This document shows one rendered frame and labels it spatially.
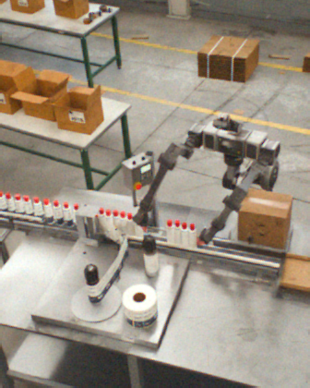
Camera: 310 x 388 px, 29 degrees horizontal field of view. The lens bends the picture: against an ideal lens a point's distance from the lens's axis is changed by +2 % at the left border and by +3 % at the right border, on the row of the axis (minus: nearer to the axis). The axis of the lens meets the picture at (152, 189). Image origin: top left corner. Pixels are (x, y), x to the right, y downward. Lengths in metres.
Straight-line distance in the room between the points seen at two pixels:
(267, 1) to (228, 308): 5.95
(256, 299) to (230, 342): 0.35
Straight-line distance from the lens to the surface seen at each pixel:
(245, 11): 9.12
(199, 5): 9.40
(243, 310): 3.68
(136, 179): 3.75
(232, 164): 3.95
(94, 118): 5.39
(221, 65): 7.64
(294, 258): 4.00
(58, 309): 3.73
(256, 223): 3.92
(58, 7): 7.82
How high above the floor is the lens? 3.63
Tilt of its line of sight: 38 degrees down
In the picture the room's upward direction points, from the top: 5 degrees counter-clockwise
